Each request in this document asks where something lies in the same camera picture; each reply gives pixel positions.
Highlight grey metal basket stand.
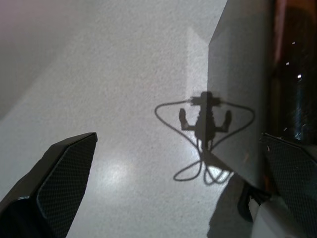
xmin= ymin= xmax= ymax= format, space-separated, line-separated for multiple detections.
xmin=209 ymin=171 xmax=298 ymax=238

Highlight dark brown glossy board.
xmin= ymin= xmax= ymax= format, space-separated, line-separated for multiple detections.
xmin=207 ymin=0 xmax=317 ymax=194

